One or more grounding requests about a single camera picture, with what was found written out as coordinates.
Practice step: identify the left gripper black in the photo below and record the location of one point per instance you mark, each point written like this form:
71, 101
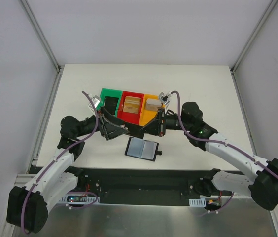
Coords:
103, 124

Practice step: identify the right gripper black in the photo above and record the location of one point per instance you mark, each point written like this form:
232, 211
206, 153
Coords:
161, 122

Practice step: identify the dark grey credit card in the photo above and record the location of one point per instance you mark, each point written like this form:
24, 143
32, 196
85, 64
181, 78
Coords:
134, 130

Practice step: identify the black leather card holder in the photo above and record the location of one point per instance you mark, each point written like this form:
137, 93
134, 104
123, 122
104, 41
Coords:
142, 149

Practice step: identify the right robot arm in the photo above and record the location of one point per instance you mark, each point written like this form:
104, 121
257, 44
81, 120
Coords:
259, 176

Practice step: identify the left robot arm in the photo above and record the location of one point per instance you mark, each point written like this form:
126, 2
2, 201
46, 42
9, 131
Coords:
29, 205

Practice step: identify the black cards in green bin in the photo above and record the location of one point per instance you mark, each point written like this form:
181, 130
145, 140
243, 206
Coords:
110, 104

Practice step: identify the white cards in orange bin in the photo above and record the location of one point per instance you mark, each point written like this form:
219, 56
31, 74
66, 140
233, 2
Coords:
152, 104

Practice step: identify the wooden cards in red bin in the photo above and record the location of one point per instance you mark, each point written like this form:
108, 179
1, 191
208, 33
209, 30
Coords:
131, 104

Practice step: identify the orange plastic bin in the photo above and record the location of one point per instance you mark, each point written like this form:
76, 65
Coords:
146, 116

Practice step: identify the red plastic bin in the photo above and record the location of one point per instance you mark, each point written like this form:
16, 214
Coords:
129, 117

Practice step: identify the green plastic bin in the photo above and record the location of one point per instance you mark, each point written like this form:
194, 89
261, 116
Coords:
110, 92

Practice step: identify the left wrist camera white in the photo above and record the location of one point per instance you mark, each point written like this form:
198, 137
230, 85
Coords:
95, 103

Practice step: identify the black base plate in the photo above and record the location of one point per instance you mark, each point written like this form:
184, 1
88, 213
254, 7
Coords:
139, 187

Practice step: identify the left white cable duct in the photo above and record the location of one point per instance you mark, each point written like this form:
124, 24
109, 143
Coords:
79, 199

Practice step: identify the white cable duct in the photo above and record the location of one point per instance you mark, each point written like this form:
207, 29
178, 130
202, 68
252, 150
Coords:
201, 202
79, 199

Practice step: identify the right white cable duct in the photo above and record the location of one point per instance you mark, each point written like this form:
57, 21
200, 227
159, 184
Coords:
201, 202

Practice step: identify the aluminium front rail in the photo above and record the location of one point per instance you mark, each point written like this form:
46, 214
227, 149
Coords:
23, 184

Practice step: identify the left aluminium frame post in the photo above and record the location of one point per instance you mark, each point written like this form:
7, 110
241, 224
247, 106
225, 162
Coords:
40, 34

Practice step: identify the aluminium frame post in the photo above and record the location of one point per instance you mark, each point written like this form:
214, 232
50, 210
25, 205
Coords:
254, 34
40, 34

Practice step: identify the right aluminium frame post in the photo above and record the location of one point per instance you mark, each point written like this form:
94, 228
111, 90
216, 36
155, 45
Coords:
254, 34

